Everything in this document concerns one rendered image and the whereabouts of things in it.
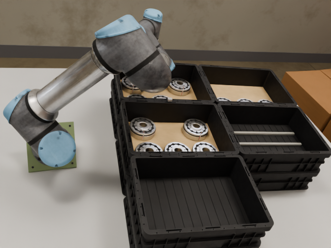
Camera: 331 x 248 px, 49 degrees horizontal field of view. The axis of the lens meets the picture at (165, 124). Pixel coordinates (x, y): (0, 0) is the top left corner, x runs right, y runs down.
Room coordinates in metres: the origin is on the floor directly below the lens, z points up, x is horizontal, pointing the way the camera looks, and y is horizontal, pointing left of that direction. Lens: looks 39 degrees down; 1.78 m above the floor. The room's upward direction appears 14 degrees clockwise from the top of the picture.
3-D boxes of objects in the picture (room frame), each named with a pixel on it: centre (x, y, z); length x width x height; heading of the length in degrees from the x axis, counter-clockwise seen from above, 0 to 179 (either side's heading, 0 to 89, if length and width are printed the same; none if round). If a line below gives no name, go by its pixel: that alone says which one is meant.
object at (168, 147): (1.00, -0.07, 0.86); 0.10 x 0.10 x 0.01
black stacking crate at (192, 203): (0.78, -0.15, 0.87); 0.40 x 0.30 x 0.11; 111
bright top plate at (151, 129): (1.10, 0.08, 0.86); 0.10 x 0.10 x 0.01
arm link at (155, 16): (1.37, 0.15, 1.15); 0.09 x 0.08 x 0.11; 165
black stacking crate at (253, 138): (1.21, -0.42, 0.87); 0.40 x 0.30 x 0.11; 111
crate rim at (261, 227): (0.78, -0.15, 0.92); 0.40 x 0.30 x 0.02; 111
